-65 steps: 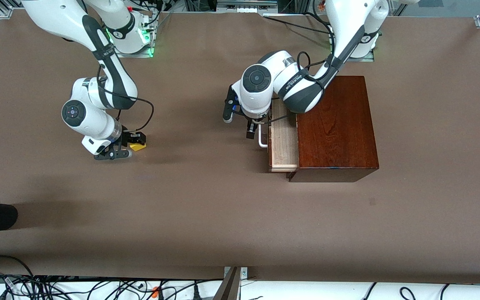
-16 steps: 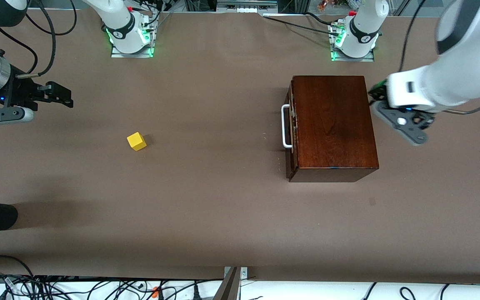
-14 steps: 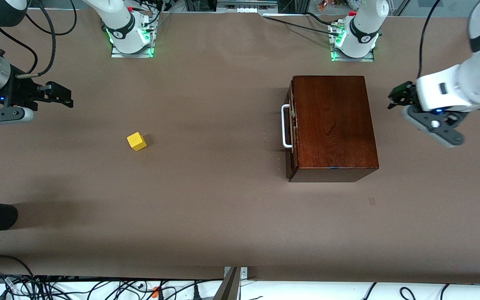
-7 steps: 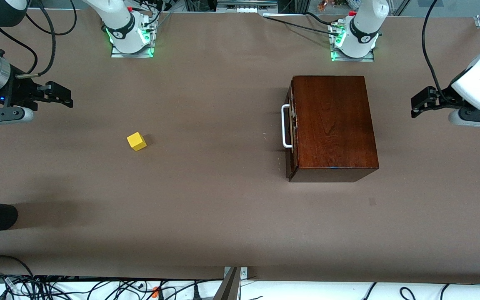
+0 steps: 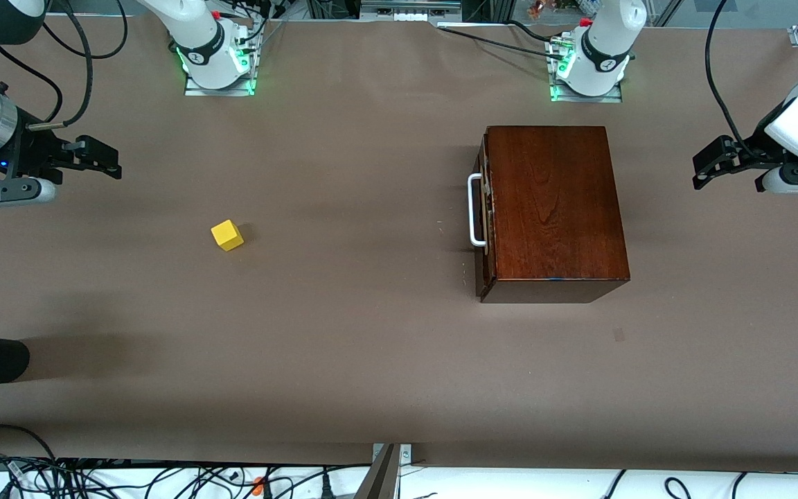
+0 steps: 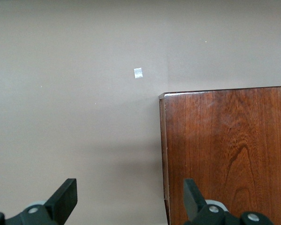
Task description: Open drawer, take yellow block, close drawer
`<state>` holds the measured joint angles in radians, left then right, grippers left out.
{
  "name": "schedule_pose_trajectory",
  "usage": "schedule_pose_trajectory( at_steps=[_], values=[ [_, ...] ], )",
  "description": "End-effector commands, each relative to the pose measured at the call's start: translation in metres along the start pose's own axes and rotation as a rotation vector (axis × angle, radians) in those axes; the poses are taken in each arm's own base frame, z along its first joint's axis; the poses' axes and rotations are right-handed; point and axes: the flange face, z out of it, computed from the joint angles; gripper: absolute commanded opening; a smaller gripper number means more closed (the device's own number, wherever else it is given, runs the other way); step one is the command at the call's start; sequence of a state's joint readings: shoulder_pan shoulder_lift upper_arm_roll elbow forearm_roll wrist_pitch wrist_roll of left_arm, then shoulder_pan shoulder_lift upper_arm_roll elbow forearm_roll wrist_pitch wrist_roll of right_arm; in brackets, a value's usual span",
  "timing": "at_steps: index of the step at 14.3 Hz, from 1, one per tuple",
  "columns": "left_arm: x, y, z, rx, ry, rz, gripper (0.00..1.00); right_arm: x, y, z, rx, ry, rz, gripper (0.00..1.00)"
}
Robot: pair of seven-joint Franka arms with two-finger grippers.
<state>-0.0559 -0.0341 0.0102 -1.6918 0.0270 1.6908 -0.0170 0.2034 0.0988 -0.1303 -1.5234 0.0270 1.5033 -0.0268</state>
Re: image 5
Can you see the dark metal bar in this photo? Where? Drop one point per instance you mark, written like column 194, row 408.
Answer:
column 379, row 478

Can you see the orange plug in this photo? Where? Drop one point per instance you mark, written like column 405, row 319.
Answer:
column 258, row 485

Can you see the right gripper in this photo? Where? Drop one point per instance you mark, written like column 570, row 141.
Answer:
column 32, row 150

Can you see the white power strip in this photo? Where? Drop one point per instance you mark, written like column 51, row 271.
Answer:
column 409, row 14

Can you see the yellow block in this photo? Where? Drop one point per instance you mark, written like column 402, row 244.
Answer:
column 227, row 235

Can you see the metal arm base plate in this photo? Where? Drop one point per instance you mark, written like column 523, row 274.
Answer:
column 607, row 98
column 198, row 89

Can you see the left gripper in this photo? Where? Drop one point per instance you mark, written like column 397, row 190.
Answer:
column 751, row 150

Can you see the aluminium table bracket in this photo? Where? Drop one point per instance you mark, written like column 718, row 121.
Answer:
column 406, row 454

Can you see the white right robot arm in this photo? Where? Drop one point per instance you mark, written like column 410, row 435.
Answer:
column 205, row 41

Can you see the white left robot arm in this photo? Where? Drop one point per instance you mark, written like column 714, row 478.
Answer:
column 607, row 41

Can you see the dark brown wooden cabinet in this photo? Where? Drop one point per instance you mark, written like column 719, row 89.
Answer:
column 558, row 208

